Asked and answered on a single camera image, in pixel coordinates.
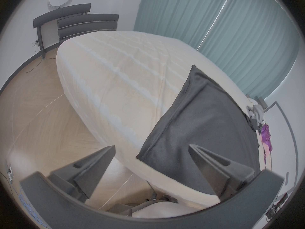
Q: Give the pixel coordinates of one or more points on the purple satin garment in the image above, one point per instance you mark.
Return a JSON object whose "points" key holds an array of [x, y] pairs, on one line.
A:
{"points": [[265, 135]]}

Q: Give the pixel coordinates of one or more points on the black dressing table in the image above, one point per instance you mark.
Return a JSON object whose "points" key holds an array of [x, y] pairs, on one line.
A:
{"points": [[59, 13]]}

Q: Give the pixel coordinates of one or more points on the black T-shirt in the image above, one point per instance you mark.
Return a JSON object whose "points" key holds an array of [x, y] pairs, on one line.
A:
{"points": [[205, 127]]}

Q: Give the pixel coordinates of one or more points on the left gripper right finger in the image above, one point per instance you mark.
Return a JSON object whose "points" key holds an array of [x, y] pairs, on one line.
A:
{"points": [[219, 175]]}

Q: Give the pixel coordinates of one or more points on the blue-green curtain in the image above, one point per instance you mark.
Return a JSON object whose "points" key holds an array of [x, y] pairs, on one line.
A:
{"points": [[176, 11], [250, 44]]}

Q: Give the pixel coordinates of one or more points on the bed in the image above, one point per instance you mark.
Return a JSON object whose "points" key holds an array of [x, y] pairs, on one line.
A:
{"points": [[114, 80]]}

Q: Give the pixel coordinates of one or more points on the grey garment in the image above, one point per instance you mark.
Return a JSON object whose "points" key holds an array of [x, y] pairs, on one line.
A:
{"points": [[257, 112]]}

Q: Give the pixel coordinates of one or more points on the grey bedside table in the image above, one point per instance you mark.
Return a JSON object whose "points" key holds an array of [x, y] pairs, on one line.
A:
{"points": [[259, 101]]}

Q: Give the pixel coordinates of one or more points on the pink garment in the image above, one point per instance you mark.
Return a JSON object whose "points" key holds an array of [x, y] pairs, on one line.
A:
{"points": [[268, 158]]}

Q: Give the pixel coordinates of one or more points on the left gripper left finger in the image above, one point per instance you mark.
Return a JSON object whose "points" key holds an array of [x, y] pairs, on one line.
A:
{"points": [[88, 173]]}

